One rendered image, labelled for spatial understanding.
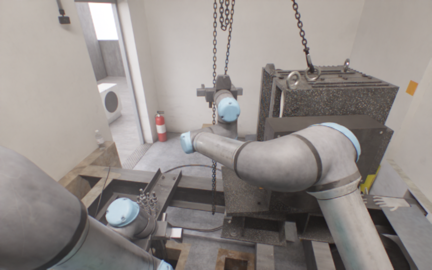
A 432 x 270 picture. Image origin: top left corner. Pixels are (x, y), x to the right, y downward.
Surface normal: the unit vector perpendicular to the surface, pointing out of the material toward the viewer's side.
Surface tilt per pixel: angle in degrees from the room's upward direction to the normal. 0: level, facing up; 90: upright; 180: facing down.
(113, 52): 90
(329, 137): 23
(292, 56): 90
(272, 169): 66
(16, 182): 51
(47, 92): 90
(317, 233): 0
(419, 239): 0
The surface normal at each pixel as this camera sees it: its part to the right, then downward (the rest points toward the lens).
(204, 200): -0.18, 0.48
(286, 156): -0.31, -0.33
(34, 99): 0.98, 0.07
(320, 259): -0.01, -0.87
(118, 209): -0.18, -0.60
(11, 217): 0.70, -0.11
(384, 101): 0.05, 0.49
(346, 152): 0.50, -0.24
